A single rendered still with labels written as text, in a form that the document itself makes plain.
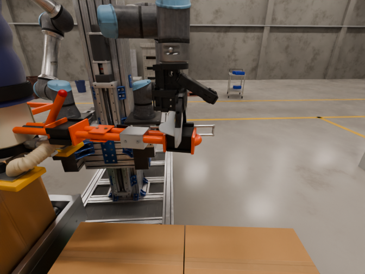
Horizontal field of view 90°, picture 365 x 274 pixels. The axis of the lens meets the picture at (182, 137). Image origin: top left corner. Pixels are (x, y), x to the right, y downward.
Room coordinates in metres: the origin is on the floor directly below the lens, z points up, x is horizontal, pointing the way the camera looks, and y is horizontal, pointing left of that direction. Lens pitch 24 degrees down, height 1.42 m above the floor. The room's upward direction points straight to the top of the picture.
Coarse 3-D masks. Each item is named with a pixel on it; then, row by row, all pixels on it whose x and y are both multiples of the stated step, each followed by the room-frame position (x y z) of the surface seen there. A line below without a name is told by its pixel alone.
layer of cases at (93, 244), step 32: (96, 224) 0.73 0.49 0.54; (128, 224) 0.73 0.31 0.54; (64, 256) 0.56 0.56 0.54; (96, 256) 0.56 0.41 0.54; (128, 256) 0.56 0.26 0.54; (160, 256) 0.56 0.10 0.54; (192, 256) 0.56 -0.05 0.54; (224, 256) 0.56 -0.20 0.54; (256, 256) 0.56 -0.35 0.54; (288, 256) 0.56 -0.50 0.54
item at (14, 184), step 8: (0, 168) 0.45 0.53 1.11; (40, 168) 0.48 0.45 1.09; (0, 176) 0.43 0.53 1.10; (8, 176) 0.43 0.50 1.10; (16, 176) 0.43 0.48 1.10; (24, 176) 0.44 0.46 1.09; (32, 176) 0.44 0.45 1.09; (0, 184) 0.40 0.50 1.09; (8, 184) 0.40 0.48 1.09; (16, 184) 0.40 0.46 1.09; (24, 184) 0.42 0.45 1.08
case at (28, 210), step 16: (0, 192) 0.56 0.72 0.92; (16, 192) 0.62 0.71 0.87; (32, 192) 0.68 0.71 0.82; (0, 208) 0.54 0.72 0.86; (16, 208) 0.59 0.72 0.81; (32, 208) 0.65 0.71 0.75; (48, 208) 0.72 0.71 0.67; (0, 224) 0.51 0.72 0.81; (16, 224) 0.56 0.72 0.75; (32, 224) 0.62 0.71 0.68; (48, 224) 0.69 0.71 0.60; (0, 240) 0.49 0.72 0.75; (16, 240) 0.54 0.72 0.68; (32, 240) 0.59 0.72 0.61; (0, 256) 0.46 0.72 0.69; (16, 256) 0.51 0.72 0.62; (0, 272) 0.44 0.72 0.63
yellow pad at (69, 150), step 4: (72, 144) 0.65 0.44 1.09; (80, 144) 0.66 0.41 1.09; (56, 148) 0.60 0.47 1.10; (60, 148) 0.60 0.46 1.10; (64, 148) 0.61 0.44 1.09; (68, 148) 0.61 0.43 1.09; (72, 148) 0.62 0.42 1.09; (76, 148) 0.63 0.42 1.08; (60, 152) 0.59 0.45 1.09; (64, 152) 0.59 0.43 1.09; (68, 152) 0.59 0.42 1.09; (72, 152) 0.61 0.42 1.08; (60, 156) 0.59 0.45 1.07; (64, 156) 0.58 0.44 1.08
